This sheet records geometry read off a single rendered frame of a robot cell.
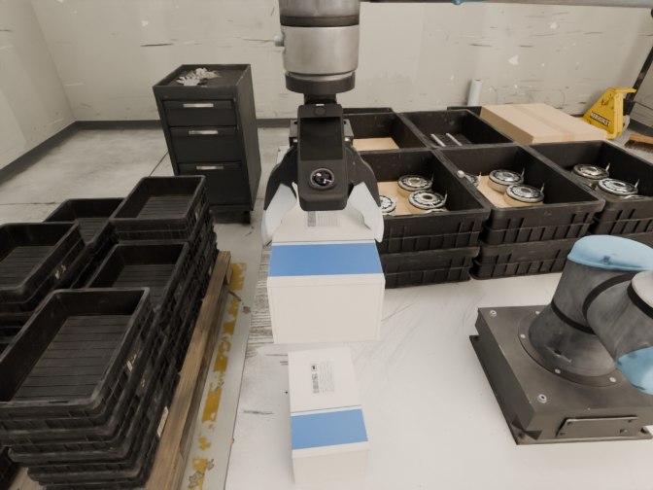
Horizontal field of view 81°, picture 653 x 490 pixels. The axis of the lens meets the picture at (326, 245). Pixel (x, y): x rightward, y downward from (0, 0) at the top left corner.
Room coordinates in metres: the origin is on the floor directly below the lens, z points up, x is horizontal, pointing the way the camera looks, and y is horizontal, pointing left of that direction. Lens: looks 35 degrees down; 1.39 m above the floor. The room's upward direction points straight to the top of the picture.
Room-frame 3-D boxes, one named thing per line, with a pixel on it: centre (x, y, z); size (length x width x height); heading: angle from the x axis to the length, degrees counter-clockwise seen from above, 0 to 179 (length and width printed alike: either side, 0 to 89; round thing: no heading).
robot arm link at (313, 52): (0.42, 0.01, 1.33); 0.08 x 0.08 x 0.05
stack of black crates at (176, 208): (1.49, 0.72, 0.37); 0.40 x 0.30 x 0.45; 2
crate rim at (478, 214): (0.96, -0.22, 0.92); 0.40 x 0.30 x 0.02; 8
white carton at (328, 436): (0.39, 0.00, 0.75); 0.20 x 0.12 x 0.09; 7
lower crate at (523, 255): (1.00, -0.52, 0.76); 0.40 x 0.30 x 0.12; 8
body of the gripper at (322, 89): (0.42, 0.01, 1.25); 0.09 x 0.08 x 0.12; 2
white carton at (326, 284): (0.39, 0.00, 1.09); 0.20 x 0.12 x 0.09; 2
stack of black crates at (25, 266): (1.08, 1.10, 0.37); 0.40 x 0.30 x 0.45; 2
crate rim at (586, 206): (1.00, -0.52, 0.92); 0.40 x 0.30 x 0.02; 8
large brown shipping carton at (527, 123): (1.59, -0.88, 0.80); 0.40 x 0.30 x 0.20; 9
